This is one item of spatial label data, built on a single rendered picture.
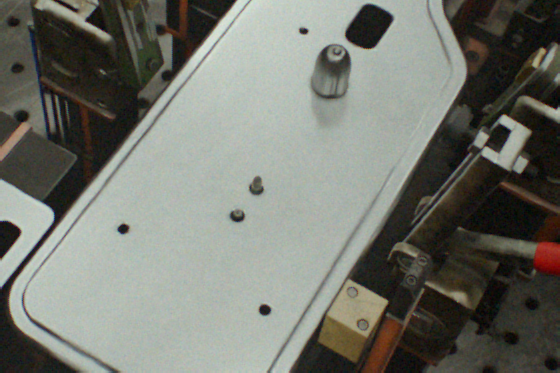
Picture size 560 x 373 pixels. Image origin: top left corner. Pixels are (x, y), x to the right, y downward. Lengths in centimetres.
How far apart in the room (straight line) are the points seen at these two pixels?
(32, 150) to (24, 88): 38
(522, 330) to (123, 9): 58
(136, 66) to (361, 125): 20
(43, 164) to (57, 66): 12
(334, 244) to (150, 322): 16
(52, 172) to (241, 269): 18
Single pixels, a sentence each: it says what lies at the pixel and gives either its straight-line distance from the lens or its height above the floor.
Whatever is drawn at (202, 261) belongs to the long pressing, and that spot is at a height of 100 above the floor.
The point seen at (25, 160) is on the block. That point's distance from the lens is 92.
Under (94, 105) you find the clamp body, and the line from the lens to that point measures 101.
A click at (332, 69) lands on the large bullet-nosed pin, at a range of 91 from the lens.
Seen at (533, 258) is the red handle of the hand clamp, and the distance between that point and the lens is 76.
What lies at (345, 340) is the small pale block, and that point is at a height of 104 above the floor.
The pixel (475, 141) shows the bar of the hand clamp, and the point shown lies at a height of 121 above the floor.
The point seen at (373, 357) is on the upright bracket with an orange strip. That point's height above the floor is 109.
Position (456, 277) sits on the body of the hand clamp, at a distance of 81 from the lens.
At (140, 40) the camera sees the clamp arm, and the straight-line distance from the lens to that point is 92.
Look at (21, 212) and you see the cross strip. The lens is 88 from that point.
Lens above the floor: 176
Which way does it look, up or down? 59 degrees down
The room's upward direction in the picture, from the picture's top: 10 degrees clockwise
